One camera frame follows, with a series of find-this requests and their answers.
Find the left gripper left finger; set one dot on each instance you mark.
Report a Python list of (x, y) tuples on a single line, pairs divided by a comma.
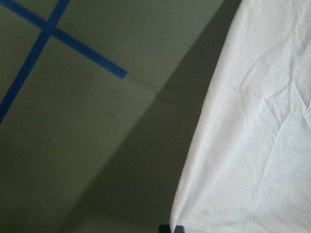
[(164, 229)]

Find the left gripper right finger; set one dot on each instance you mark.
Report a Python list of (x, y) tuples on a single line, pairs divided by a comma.
[(179, 229)]

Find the pink Snoopy t-shirt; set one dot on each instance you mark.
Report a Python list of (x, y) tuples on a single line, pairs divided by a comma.
[(248, 169)]

